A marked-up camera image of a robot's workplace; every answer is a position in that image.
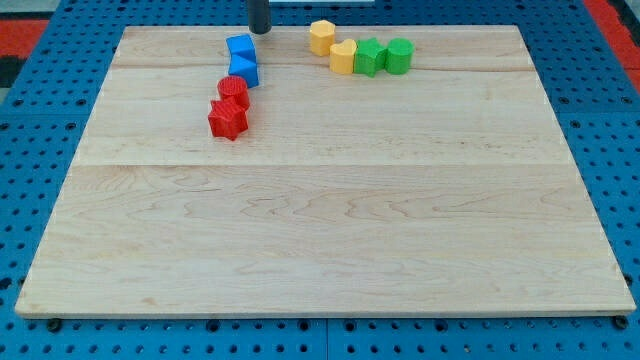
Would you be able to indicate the blue cube block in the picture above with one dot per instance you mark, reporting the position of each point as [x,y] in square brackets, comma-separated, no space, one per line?
[243,46]

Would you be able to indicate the green cylinder block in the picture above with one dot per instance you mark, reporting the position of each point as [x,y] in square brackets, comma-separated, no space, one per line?
[399,56]

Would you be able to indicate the red star block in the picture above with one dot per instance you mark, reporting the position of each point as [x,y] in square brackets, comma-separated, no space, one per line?
[227,119]

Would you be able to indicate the yellow heart block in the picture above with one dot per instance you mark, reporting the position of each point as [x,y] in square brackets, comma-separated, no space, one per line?
[341,58]

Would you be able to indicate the blue perforated pegboard base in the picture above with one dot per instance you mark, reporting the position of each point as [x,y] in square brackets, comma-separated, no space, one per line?
[43,116]

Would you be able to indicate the green star block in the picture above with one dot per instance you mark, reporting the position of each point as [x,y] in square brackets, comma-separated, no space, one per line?
[370,57]

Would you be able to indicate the yellow hexagon block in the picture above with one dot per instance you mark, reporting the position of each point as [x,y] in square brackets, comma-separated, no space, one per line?
[321,37]

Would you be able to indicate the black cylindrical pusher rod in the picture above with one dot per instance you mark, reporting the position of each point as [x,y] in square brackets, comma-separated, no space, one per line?
[259,16]

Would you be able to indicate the light wooden board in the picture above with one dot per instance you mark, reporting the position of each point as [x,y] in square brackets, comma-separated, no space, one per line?
[446,192]

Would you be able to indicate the blue triangle block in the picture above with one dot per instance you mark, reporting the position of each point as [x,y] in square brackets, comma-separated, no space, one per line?
[244,68]

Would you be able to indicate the red cylinder block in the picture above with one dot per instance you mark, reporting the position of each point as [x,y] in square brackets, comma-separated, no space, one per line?
[234,88]

